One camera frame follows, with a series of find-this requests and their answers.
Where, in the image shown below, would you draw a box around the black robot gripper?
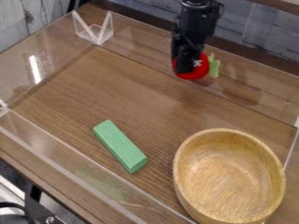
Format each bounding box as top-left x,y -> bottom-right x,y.
173,0 -> 225,74

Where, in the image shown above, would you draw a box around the red plush fruit green leaf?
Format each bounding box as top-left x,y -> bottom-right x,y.
175,52 -> 221,81

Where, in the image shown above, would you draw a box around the clear acrylic tray walls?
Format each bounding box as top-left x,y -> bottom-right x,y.
0,4 -> 299,224

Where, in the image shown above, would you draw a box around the green rectangular block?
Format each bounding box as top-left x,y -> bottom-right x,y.
93,120 -> 149,174

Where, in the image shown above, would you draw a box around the wooden bowl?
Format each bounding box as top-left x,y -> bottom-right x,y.
173,128 -> 286,224

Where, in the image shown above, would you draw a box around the clear acrylic corner bracket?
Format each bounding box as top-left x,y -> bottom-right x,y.
71,11 -> 114,46

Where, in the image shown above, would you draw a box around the black table leg bracket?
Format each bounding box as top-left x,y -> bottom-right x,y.
25,185 -> 66,224

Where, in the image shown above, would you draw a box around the black cable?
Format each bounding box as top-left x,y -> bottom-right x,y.
0,200 -> 34,224

